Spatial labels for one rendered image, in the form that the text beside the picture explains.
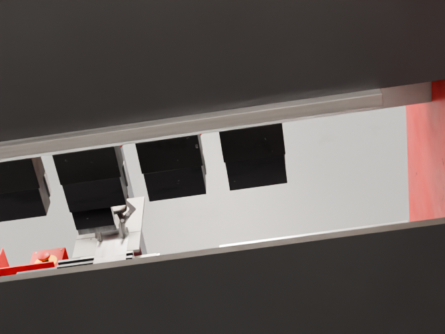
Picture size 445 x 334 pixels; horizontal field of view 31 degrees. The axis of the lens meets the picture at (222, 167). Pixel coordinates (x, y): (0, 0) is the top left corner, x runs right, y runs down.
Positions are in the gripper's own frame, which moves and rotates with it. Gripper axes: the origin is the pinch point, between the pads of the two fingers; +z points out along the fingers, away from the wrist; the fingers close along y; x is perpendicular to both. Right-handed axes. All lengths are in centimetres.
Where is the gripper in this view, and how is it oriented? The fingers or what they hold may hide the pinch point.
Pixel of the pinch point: (110, 233)
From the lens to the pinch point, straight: 218.2
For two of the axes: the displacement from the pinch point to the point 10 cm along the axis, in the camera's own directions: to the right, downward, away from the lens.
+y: 9.9, -1.4, -0.5
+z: 1.3, 9.8, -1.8
